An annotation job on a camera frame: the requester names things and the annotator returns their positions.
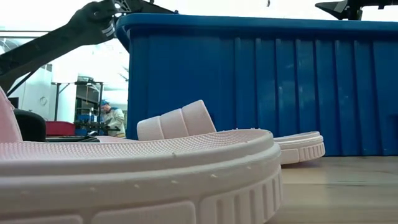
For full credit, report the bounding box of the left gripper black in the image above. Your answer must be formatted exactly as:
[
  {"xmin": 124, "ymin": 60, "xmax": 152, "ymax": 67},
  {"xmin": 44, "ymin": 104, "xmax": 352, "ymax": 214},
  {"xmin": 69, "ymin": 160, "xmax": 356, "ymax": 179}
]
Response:
[{"xmin": 123, "ymin": 0, "xmax": 179, "ymax": 15}]

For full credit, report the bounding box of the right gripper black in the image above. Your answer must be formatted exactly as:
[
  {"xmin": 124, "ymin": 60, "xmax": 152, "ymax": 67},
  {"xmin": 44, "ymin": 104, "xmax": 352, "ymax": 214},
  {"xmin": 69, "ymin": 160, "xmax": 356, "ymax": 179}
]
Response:
[{"xmin": 314, "ymin": 0, "xmax": 398, "ymax": 21}]

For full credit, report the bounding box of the pink rubber slide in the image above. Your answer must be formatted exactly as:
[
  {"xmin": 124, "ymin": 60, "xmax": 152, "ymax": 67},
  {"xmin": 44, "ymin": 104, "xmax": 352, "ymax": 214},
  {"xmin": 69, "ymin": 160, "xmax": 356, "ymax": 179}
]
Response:
[
  {"xmin": 95, "ymin": 99, "xmax": 326, "ymax": 166},
  {"xmin": 0, "ymin": 86, "xmax": 284, "ymax": 224}
]

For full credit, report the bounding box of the black rubber slide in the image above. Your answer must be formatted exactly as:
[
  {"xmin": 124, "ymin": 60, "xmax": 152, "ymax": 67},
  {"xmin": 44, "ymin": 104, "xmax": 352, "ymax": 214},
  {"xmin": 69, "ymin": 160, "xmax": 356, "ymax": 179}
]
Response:
[{"xmin": 13, "ymin": 108, "xmax": 101, "ymax": 144}]

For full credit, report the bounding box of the large blue plastic bin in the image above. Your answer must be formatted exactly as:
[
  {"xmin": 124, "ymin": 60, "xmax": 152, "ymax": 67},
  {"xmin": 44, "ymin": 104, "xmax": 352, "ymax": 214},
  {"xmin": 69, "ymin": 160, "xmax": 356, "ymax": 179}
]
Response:
[{"xmin": 114, "ymin": 12, "xmax": 398, "ymax": 157}]

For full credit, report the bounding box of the red plastic bin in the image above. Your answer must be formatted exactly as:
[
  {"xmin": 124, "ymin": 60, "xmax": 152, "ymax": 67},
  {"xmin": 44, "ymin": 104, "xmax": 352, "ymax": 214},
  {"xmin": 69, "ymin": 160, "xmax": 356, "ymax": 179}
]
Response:
[{"xmin": 45, "ymin": 121, "xmax": 76, "ymax": 136}]

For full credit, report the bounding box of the metal storage rack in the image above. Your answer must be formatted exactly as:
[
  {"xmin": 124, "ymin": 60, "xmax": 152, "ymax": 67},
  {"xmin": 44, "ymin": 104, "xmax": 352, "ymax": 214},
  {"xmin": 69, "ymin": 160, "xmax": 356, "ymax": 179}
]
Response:
[{"xmin": 73, "ymin": 80, "xmax": 104, "ymax": 135}]

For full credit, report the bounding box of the person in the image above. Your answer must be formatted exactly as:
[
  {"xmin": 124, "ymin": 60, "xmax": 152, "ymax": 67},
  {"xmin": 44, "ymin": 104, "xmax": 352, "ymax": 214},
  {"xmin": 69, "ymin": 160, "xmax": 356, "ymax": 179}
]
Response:
[{"xmin": 99, "ymin": 99, "xmax": 127, "ymax": 138}]

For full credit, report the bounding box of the black stand pole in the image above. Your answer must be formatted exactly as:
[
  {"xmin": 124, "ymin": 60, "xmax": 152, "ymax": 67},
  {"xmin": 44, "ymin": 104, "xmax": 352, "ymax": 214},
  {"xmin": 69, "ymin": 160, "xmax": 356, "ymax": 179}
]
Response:
[{"xmin": 51, "ymin": 82, "xmax": 78, "ymax": 122}]

